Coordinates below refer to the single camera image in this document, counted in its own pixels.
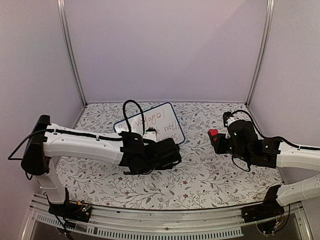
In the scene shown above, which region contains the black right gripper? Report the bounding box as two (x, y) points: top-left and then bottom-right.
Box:
(211, 133), (252, 163)

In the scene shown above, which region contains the red whiteboard eraser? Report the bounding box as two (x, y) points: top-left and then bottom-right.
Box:
(208, 129), (219, 138)

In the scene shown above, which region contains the blue framed whiteboard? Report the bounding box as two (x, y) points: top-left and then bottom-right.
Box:
(113, 102), (186, 145)

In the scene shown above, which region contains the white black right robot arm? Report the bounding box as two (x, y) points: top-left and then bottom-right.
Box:
(208, 120), (320, 218)

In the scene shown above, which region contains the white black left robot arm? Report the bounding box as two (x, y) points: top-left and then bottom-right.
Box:
(21, 115), (182, 217)

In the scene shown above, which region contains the floral patterned table mat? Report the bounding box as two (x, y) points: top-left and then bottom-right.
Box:
(56, 102), (283, 210)

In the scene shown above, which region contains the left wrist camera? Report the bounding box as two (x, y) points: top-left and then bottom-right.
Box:
(143, 127), (157, 142)

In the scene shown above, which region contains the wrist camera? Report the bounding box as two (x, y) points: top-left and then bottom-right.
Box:
(143, 127), (157, 142)
(222, 111), (244, 128)

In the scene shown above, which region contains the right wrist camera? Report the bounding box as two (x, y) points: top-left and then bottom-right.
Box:
(222, 111), (244, 128)

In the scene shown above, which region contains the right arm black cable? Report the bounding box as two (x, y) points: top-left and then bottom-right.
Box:
(223, 109), (320, 151)

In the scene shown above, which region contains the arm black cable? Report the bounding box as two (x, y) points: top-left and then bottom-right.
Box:
(7, 99), (156, 161)
(223, 109), (320, 151)

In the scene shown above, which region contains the aluminium front rail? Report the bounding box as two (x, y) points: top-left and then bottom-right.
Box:
(22, 194), (315, 240)

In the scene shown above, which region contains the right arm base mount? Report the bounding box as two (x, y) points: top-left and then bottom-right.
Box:
(241, 185), (285, 223)

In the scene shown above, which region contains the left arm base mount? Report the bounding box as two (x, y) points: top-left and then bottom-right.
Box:
(47, 187), (93, 223)

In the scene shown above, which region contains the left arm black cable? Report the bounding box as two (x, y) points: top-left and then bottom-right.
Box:
(7, 99), (156, 161)

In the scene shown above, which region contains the right aluminium corner post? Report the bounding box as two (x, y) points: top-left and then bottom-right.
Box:
(245, 0), (275, 109)

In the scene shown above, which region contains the aluminium corner post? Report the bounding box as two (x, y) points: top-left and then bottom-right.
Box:
(245, 0), (275, 109)
(56, 0), (88, 107)

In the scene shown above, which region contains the left aluminium corner post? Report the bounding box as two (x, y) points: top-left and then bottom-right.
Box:
(56, 0), (88, 107)

